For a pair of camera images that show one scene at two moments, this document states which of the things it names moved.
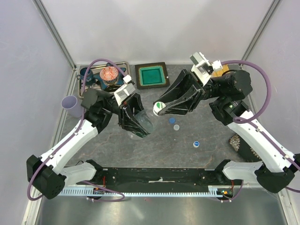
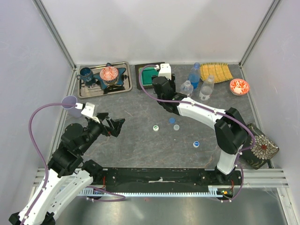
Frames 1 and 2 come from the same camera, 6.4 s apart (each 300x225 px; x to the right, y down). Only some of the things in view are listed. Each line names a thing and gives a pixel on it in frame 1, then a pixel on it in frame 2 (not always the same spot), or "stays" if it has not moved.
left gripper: [127, 118] → [116, 125]
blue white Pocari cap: [196, 144] stays
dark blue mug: [89, 77] stays
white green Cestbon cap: [157, 106] → [155, 128]
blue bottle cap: [172, 120] stays
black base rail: [153, 179] stays
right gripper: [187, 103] → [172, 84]
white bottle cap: [176, 127] stays
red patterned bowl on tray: [109, 74] stays
